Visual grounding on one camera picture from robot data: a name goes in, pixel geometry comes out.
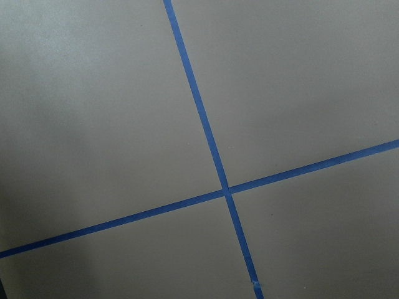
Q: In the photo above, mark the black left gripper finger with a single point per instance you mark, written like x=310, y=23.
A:
x=2, y=291

